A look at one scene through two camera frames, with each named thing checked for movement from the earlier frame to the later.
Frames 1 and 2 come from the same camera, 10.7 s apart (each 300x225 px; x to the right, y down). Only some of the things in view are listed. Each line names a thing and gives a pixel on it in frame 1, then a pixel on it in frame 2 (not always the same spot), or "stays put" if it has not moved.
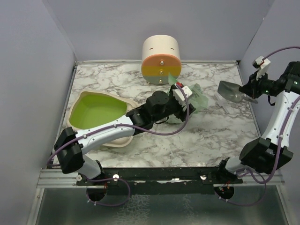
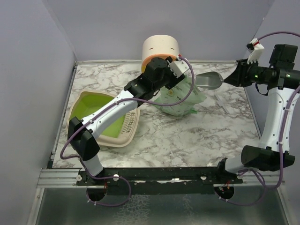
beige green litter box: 90,108 stays put
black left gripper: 181,115 → 174,80
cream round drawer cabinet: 161,56 stays put
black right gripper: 251,88 → 238,77
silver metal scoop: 231,92 → 211,80
